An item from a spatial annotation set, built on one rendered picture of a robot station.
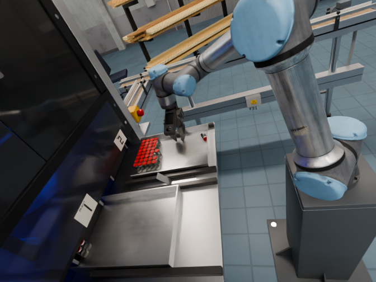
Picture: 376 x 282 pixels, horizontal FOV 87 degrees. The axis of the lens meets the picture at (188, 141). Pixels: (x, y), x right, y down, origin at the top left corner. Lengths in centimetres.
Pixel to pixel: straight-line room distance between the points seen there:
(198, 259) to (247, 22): 58
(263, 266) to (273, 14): 138
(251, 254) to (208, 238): 92
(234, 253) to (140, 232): 93
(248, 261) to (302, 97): 123
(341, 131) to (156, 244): 63
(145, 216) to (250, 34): 64
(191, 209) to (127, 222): 24
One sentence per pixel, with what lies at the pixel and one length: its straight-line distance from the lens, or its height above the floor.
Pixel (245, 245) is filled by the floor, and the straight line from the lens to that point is 158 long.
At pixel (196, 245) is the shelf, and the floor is 88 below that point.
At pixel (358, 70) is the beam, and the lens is 206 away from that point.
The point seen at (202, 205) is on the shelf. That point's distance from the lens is 71.
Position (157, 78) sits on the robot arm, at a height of 122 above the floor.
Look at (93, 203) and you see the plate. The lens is 76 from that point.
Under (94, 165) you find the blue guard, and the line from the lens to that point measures 79.
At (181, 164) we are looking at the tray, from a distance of 86.
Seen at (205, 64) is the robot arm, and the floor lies 122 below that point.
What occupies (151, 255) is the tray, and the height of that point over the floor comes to 88.
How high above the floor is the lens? 147
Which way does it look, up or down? 38 degrees down
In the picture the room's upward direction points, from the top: 23 degrees counter-clockwise
